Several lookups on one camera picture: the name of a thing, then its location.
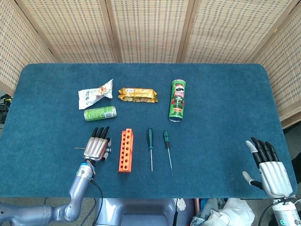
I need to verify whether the large teal black screwdriver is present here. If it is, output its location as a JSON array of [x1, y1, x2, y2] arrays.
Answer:
[[147, 128, 154, 172]]

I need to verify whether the white snack bag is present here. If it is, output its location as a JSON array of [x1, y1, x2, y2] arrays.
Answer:
[[78, 79, 114, 110]]

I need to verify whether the black equipment with cables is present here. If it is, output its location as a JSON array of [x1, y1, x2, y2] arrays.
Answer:
[[0, 93, 12, 124]]

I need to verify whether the orange screwdriver holder rack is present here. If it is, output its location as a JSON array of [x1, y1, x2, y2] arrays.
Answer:
[[118, 128, 134, 174]]

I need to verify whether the blue table cloth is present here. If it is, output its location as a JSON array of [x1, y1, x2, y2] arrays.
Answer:
[[0, 63, 298, 200]]

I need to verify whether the green Pringles can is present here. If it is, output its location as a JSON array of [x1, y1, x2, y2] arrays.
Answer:
[[168, 79, 187, 123]]

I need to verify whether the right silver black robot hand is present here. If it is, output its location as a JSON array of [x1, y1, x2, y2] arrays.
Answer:
[[242, 137, 294, 198]]

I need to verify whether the white crumpled cloth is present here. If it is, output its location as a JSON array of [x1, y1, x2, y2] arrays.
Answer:
[[191, 197, 256, 226]]

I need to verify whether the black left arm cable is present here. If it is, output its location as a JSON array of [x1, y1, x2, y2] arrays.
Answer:
[[90, 180, 104, 226]]

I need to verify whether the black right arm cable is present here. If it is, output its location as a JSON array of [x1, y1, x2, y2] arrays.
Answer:
[[260, 201, 276, 226]]

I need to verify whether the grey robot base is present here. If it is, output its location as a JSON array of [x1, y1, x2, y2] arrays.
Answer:
[[94, 198, 196, 226]]

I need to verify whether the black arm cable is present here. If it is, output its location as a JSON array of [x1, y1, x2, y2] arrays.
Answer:
[[260, 201, 276, 226], [90, 180, 104, 226]]

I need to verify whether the slim green black screwdriver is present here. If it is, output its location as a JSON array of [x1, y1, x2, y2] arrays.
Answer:
[[163, 130, 173, 171]]

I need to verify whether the wicker folding screen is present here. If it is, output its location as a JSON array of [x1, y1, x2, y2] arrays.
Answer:
[[0, 0, 301, 129]]

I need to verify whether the gold biscuit pack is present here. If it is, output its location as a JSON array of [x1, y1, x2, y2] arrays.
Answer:
[[118, 87, 158, 104]]

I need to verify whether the green drink can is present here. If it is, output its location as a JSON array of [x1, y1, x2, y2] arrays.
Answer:
[[84, 105, 118, 122]]

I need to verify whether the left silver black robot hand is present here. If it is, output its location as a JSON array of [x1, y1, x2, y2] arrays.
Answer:
[[83, 126, 112, 163]]

